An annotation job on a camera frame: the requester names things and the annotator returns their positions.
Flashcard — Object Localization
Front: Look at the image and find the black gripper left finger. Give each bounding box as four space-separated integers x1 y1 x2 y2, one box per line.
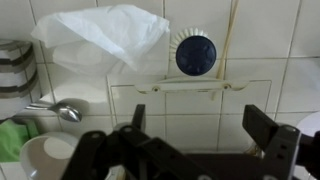
61 103 214 180

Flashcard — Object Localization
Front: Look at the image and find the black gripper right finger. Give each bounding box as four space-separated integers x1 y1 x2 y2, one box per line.
242 104 320 180

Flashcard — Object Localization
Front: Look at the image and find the glass microwave door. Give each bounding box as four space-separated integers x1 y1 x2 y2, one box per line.
107 75 274 154

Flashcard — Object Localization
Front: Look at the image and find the metal spoon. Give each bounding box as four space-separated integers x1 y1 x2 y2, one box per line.
24 101 83 123

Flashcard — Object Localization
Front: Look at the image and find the white ceramic bowl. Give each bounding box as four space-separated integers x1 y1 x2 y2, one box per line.
19 131 81 180

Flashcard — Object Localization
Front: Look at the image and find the wooden chopstick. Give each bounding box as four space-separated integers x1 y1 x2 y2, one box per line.
215 0 240 80

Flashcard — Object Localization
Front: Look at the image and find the white crumpled cloth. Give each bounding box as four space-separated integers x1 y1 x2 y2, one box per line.
30 3 171 76

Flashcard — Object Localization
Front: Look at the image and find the green cloth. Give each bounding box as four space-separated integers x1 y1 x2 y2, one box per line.
0 118 41 163

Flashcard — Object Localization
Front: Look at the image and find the grey striped cloth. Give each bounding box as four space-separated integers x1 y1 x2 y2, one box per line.
0 39 43 121

